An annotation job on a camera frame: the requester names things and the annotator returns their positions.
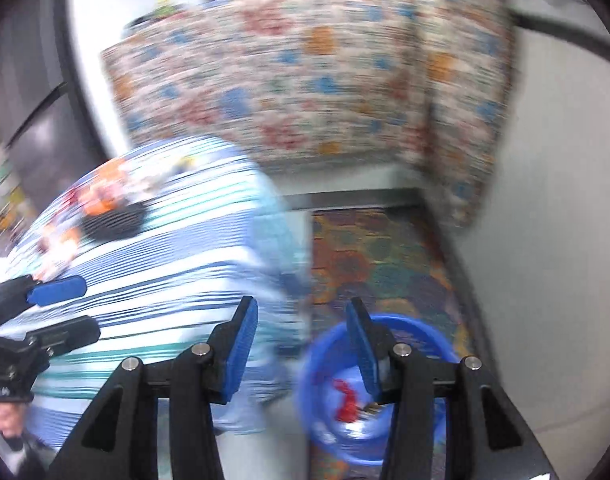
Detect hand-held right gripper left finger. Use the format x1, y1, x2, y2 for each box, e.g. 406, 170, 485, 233
47, 296, 260, 480

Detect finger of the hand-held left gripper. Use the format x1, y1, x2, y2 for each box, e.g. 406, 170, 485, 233
0, 275, 88, 313
0, 315, 102, 361

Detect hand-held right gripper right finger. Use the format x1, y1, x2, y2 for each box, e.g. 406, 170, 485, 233
345, 296, 543, 480

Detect blue plastic basket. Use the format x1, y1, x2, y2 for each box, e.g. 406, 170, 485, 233
297, 314, 460, 466

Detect person's left hand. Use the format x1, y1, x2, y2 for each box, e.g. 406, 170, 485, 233
0, 400, 30, 442

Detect orange white snack packet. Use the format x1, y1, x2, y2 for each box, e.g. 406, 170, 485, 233
39, 225, 82, 281

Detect red crumpled wrapper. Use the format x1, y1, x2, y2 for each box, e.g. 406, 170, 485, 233
334, 379, 362, 423

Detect black bowl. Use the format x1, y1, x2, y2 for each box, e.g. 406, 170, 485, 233
82, 202, 148, 241

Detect blue striped tablecloth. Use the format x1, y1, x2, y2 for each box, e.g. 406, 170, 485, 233
0, 135, 310, 461

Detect colourful hexagon floor mat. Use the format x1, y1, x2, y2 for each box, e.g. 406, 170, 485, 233
310, 207, 473, 480

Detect metal threshold strip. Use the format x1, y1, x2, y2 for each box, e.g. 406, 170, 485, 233
285, 187, 426, 212

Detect dark cabinet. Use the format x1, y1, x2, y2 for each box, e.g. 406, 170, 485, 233
0, 0, 102, 211

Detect printed fringed blanket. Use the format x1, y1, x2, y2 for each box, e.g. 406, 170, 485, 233
101, 0, 516, 228

